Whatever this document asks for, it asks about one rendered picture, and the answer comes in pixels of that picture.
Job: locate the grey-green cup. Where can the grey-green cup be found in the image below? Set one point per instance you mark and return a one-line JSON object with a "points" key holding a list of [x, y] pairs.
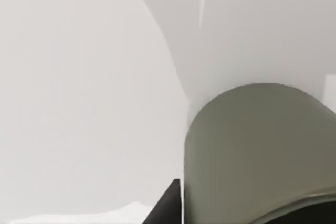
{"points": [[252, 150]]}

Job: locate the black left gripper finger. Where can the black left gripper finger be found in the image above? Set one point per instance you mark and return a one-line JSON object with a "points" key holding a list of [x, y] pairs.
{"points": [[169, 205]]}

